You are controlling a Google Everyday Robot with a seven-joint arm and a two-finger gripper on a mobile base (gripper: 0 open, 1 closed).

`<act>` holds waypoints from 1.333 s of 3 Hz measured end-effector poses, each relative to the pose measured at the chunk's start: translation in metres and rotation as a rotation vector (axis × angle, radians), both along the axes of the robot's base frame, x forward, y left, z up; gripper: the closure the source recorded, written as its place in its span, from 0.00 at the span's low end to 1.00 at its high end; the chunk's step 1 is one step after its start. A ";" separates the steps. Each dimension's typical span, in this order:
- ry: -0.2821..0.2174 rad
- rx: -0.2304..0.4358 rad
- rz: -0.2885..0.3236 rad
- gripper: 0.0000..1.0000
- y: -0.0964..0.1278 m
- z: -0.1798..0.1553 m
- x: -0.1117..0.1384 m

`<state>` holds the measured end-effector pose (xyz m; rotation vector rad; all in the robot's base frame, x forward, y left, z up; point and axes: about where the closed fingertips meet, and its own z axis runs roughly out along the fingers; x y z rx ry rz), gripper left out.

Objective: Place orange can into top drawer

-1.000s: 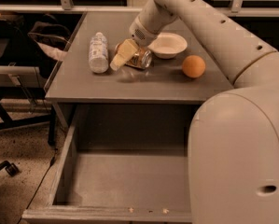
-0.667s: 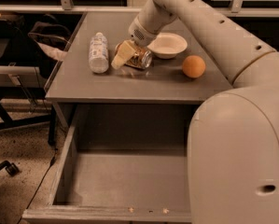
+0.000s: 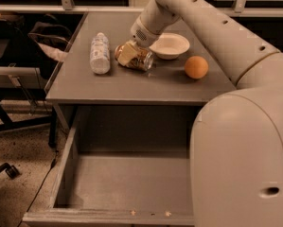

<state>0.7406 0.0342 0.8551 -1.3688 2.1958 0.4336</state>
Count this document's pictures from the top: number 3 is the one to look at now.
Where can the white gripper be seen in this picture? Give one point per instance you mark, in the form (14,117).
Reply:
(143,35)

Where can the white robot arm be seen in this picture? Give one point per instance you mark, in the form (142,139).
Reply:
(236,144)

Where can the grey cabinet with flat top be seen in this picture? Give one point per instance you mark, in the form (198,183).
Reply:
(128,85)

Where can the open grey top drawer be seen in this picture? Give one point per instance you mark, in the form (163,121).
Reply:
(123,166)

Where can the clear plastic water bottle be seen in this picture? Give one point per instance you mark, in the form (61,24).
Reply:
(100,54)

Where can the white paper bowl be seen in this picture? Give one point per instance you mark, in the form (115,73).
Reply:
(170,46)

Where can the orange fruit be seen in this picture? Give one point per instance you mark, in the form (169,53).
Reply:
(196,67)

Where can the dark jacket with light lining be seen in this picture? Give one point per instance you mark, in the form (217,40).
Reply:
(52,37)

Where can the black office chair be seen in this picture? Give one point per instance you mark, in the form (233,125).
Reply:
(24,70)

